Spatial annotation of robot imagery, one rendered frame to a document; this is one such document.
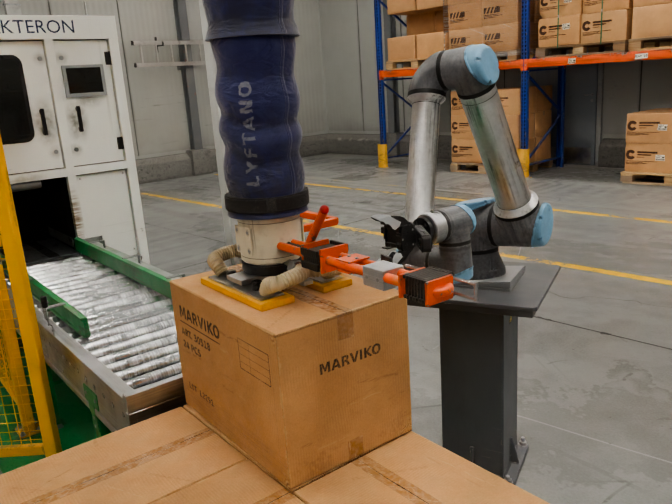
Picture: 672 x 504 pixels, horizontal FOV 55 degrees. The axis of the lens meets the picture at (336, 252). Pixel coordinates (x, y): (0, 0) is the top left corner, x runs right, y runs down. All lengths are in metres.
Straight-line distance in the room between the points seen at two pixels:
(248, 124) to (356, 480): 0.91
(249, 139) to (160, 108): 10.31
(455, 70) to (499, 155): 0.31
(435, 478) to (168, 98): 10.78
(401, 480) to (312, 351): 0.38
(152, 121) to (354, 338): 10.43
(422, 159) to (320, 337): 0.68
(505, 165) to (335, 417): 0.96
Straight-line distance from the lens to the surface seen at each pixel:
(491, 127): 2.02
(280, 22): 1.66
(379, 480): 1.66
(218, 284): 1.81
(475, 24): 9.96
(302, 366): 1.53
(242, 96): 1.64
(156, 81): 11.93
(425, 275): 1.30
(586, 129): 10.56
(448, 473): 1.68
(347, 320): 1.57
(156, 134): 11.88
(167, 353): 2.55
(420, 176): 1.94
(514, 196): 2.16
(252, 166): 1.65
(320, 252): 1.52
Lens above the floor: 1.48
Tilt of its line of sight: 15 degrees down
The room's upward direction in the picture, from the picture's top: 4 degrees counter-clockwise
